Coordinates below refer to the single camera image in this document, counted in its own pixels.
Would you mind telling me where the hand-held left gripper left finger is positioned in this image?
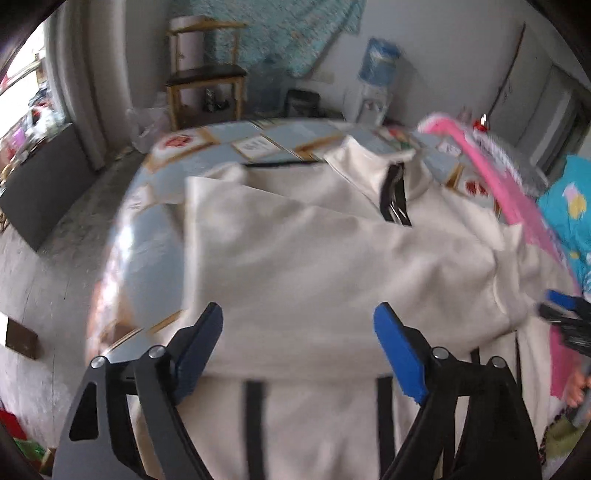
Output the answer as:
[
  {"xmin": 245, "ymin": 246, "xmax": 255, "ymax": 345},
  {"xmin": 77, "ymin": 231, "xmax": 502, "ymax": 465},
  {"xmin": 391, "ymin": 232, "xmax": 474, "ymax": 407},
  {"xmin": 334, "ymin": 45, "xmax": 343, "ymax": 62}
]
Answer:
[{"xmin": 52, "ymin": 302, "xmax": 225, "ymax": 480}]

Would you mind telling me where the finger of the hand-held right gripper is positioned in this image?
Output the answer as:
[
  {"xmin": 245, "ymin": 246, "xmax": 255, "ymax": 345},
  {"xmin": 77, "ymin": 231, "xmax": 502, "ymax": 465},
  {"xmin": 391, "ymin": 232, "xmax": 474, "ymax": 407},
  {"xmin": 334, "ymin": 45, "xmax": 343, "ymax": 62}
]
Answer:
[
  {"xmin": 537, "ymin": 304, "xmax": 591, "ymax": 357},
  {"xmin": 546, "ymin": 289, "xmax": 591, "ymax": 312}
]

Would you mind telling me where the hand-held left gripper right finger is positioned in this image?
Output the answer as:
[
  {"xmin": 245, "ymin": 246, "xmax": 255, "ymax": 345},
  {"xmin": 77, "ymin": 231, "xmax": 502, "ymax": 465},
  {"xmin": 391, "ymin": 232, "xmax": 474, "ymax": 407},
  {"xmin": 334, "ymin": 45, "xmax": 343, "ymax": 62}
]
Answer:
[{"xmin": 373, "ymin": 302, "xmax": 544, "ymax": 480}]

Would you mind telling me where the cream garment with black stripes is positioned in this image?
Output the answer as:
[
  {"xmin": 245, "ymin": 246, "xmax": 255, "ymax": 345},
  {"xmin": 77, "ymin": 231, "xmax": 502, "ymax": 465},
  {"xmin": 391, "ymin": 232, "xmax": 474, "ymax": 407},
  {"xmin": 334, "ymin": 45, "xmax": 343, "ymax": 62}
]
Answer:
[{"xmin": 124, "ymin": 136, "xmax": 583, "ymax": 480}]

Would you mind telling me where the person's right hand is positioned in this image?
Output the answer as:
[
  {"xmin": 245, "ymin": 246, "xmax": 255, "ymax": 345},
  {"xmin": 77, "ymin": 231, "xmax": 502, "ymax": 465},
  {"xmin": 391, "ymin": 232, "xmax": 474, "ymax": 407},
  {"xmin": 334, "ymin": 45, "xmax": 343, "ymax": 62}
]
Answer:
[{"xmin": 564, "ymin": 368, "xmax": 591, "ymax": 409}]

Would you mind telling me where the teal cartoon printed blanket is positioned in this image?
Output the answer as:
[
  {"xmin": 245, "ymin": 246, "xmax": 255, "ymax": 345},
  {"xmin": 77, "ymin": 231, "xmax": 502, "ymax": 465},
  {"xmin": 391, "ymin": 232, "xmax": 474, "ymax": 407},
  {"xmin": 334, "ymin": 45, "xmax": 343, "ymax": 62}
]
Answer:
[{"xmin": 536, "ymin": 154, "xmax": 591, "ymax": 298}]

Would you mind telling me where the person's patterned clothing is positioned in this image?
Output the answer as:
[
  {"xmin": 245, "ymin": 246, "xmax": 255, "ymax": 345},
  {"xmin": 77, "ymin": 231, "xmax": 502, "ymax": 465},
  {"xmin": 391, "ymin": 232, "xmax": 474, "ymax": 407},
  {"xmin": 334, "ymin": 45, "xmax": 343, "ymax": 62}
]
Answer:
[{"xmin": 538, "ymin": 406, "xmax": 583, "ymax": 480}]

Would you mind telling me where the blue printed tablecloth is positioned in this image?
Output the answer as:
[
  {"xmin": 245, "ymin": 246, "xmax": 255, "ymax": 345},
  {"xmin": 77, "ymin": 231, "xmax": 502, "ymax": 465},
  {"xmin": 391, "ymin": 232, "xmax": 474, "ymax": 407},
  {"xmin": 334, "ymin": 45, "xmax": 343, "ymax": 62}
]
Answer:
[{"xmin": 85, "ymin": 117, "xmax": 509, "ymax": 365}]

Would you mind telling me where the brown cardboard box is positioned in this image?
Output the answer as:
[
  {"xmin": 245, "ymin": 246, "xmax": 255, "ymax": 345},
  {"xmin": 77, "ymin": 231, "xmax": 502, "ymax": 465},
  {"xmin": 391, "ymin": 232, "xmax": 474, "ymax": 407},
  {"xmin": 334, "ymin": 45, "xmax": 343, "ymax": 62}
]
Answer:
[{"xmin": 6, "ymin": 320, "xmax": 39, "ymax": 360}]

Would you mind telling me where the grey door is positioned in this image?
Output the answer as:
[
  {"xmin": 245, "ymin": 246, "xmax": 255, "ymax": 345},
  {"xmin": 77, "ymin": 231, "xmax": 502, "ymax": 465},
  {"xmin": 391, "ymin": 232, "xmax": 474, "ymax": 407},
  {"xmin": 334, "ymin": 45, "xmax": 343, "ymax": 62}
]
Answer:
[{"xmin": 489, "ymin": 23, "xmax": 591, "ymax": 171}]

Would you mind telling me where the red and green bag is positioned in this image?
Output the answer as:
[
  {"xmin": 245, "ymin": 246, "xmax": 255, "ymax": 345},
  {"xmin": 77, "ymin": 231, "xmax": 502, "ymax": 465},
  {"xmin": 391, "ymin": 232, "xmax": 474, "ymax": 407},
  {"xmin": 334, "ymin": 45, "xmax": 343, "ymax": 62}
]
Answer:
[{"xmin": 0, "ymin": 408, "xmax": 55, "ymax": 477}]

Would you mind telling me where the dark grey panel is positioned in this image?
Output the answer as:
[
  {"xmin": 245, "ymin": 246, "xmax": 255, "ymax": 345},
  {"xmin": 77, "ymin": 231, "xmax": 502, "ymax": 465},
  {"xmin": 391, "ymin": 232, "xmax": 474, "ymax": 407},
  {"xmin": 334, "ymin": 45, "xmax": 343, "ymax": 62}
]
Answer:
[{"xmin": 0, "ymin": 122, "xmax": 97, "ymax": 252}]

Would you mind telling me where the clear plastic bag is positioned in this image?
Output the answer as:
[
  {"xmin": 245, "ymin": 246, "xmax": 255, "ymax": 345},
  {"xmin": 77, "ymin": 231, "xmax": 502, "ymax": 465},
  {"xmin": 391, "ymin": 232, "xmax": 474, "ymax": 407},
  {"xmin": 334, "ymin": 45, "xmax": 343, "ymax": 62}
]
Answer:
[{"xmin": 126, "ymin": 92, "xmax": 172, "ymax": 154}]

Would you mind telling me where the black framed board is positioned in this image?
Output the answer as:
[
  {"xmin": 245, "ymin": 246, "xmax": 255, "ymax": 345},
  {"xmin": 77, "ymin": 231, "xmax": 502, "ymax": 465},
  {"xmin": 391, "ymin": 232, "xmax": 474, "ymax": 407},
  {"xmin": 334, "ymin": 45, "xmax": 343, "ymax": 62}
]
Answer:
[{"xmin": 284, "ymin": 89, "xmax": 321, "ymax": 118}]

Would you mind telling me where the clear water jug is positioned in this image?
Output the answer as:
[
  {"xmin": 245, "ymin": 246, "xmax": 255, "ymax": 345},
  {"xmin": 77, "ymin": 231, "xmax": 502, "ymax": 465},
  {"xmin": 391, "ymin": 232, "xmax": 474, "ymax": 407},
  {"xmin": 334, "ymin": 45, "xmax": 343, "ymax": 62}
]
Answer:
[{"xmin": 249, "ymin": 54, "xmax": 286, "ymax": 120}]

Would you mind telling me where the wooden chair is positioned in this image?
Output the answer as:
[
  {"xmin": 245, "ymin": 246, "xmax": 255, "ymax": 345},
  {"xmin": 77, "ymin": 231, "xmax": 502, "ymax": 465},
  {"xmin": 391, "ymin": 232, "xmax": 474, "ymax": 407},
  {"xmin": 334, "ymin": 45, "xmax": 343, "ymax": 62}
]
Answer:
[{"xmin": 165, "ymin": 16, "xmax": 249, "ymax": 131}]

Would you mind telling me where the water dispenser with blue bottle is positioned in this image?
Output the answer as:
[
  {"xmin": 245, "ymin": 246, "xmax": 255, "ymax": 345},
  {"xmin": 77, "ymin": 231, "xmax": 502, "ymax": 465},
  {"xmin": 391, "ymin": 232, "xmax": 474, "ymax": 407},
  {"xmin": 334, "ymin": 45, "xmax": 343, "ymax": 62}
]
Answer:
[{"xmin": 342, "ymin": 38, "xmax": 402, "ymax": 125}]

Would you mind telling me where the colourful window clutter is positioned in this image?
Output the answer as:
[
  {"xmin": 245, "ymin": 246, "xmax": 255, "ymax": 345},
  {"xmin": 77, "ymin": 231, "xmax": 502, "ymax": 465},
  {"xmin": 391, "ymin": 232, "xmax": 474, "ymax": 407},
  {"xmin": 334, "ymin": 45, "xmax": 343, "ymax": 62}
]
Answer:
[{"xmin": 0, "ymin": 55, "xmax": 72, "ymax": 185}]

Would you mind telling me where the grey curtain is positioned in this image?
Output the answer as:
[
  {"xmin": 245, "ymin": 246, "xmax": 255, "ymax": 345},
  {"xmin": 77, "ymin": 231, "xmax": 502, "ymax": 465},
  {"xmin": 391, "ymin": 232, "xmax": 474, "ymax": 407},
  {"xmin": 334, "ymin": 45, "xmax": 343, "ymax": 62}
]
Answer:
[{"xmin": 44, "ymin": 0, "xmax": 132, "ymax": 172}]

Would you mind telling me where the teal patterned hanging cloth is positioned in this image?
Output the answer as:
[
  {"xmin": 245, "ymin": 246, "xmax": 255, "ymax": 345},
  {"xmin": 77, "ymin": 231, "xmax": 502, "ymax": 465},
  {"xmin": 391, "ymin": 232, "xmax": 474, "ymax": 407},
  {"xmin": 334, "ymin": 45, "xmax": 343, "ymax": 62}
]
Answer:
[{"xmin": 178, "ymin": 0, "xmax": 365, "ymax": 79}]

